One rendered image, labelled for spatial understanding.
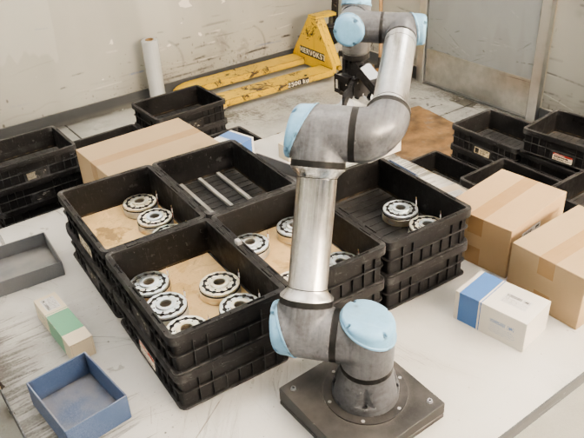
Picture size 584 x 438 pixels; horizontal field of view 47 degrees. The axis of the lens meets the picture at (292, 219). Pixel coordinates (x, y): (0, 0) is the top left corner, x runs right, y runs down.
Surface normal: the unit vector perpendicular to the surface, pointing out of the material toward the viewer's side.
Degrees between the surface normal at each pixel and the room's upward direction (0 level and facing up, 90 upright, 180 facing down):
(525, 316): 0
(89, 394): 0
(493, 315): 90
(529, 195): 0
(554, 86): 90
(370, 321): 10
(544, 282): 90
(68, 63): 90
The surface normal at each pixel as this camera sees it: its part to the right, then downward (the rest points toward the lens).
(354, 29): -0.22, 0.51
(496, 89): -0.80, 0.34
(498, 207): -0.04, -0.85
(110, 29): 0.60, 0.40
